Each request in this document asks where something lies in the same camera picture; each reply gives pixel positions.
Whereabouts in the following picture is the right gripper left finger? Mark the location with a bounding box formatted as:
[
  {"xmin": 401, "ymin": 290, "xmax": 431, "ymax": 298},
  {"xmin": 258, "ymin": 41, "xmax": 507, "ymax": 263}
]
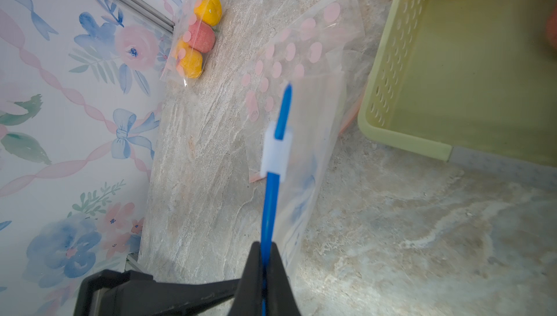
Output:
[{"xmin": 228, "ymin": 241, "xmax": 263, "ymax": 316}]

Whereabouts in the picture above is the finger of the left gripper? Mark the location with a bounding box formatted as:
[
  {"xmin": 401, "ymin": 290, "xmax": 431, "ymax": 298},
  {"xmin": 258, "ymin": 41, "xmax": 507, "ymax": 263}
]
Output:
[{"xmin": 73, "ymin": 270, "xmax": 239, "ymax": 315}]

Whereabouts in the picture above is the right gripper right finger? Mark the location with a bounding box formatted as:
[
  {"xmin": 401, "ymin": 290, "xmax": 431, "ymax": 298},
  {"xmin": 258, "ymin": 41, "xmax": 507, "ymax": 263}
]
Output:
[{"xmin": 264, "ymin": 243, "xmax": 301, "ymax": 316}]

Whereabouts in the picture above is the blue zipper clear bag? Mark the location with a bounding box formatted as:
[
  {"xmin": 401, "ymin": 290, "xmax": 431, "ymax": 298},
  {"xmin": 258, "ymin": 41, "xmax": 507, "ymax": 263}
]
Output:
[{"xmin": 243, "ymin": 71, "xmax": 347, "ymax": 277}]

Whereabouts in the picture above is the yellow peach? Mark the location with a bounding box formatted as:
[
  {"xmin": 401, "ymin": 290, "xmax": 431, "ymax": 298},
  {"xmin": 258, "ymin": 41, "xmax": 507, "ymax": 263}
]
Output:
[
  {"xmin": 176, "ymin": 40, "xmax": 203, "ymax": 79},
  {"xmin": 194, "ymin": 0, "xmax": 223, "ymax": 27}
]

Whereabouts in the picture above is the pink peach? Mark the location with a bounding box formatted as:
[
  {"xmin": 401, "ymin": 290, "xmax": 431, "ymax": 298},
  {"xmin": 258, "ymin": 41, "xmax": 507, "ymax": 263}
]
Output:
[{"xmin": 183, "ymin": 21, "xmax": 216, "ymax": 53}]

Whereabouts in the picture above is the pink zipper clear bag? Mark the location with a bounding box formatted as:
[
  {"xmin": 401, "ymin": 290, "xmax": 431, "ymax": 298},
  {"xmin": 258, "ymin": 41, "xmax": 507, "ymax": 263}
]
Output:
[
  {"xmin": 162, "ymin": 0, "xmax": 228, "ymax": 86},
  {"xmin": 235, "ymin": 0, "xmax": 365, "ymax": 183}
]

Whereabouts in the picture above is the green plastic basket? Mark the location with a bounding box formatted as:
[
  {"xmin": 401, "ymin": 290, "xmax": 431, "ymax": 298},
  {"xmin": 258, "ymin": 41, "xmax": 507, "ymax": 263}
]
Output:
[{"xmin": 358, "ymin": 0, "xmax": 556, "ymax": 172}]

